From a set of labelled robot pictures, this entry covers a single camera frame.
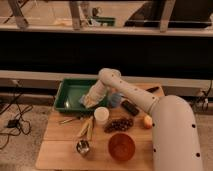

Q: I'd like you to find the black power adapter cable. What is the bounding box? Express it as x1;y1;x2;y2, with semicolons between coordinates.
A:
0;79;34;151

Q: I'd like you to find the light blue sponge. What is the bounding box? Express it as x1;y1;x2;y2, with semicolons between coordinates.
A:
78;95;85;106

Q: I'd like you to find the blue cloth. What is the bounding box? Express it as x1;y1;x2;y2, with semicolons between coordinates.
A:
108;93;122;108

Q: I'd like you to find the black handled knife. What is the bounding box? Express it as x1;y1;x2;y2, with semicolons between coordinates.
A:
146;86;160;93

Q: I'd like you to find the bunch of dark grapes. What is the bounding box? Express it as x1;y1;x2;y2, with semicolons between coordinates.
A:
104;118;134;133

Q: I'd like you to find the black rectangular remote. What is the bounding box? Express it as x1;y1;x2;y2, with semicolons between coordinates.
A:
121;100;139;116

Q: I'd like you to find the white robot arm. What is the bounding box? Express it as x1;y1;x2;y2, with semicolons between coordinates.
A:
83;68;204;171

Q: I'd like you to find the green plastic tray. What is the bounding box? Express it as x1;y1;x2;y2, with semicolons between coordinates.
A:
53;77;110;115

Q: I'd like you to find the metal measuring cup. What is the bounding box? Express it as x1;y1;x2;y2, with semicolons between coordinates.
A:
76;130;90;156

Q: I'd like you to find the yellow apple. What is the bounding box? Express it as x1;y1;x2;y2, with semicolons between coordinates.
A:
143;115;152;129

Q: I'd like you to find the wooden table board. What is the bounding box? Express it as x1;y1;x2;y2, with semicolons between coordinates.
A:
35;82;167;171

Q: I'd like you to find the white paper cup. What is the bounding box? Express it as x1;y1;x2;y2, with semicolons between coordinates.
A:
94;107;109;125

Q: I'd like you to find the red plastic bowl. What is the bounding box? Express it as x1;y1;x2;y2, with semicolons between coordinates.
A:
108;133;135;162

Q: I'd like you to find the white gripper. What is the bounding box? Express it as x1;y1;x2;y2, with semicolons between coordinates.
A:
83;80;108;109

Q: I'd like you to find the thin metal utensil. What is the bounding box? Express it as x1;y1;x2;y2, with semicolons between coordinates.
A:
58;117;81;125

